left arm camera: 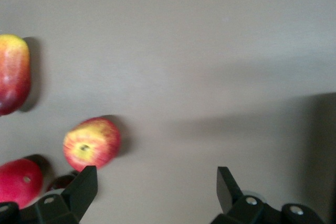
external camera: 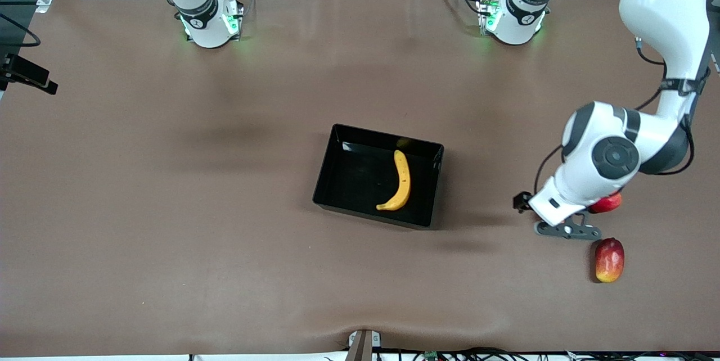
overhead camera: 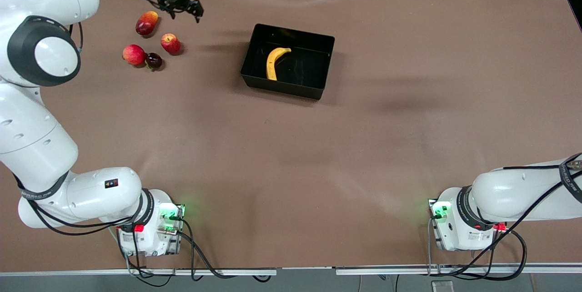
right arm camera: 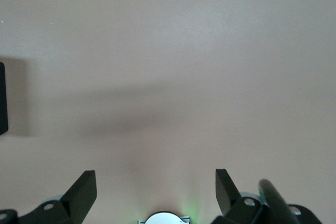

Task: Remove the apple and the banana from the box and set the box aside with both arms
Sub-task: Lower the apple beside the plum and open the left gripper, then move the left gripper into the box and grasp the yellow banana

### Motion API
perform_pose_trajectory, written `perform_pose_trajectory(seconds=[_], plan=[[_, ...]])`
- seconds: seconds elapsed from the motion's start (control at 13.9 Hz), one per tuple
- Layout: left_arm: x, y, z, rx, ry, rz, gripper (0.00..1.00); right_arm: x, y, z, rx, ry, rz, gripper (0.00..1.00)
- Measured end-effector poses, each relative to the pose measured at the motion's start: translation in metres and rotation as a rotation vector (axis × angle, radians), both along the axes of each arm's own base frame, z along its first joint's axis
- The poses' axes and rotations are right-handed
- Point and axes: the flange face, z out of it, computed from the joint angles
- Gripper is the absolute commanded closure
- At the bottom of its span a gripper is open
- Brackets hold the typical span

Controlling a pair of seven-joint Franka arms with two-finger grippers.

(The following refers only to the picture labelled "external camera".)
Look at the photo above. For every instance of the black plastic box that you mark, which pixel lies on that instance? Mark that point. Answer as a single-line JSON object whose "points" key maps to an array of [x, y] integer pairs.
{"points": [[354, 181]]}

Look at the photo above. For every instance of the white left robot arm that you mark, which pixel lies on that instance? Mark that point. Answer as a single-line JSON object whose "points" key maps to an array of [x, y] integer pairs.
{"points": [[664, 1]]}

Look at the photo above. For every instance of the table cover mat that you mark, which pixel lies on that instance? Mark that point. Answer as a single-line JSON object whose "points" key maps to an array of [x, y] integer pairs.
{"points": [[169, 237]]}

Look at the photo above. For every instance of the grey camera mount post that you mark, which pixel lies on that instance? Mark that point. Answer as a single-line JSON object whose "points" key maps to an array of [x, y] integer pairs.
{"points": [[363, 347]]}

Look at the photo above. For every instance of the red yellow apple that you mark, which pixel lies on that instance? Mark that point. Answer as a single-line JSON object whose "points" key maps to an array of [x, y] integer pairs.
{"points": [[610, 203]]}

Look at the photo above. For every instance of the yellow banana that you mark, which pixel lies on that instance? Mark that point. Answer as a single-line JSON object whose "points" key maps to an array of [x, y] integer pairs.
{"points": [[403, 181]]}

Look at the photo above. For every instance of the black clamp device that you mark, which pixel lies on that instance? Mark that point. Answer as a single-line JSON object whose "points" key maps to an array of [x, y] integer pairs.
{"points": [[25, 73]]}

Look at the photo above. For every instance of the red yellow mango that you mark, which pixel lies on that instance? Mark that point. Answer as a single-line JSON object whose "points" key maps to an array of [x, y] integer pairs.
{"points": [[610, 260]]}

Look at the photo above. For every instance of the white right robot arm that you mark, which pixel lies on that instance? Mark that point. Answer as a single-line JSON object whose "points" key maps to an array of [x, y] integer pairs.
{"points": [[197, 12]]}

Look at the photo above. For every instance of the small green circuit board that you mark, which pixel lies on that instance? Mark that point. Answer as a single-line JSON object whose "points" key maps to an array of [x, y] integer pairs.
{"points": [[431, 355]]}

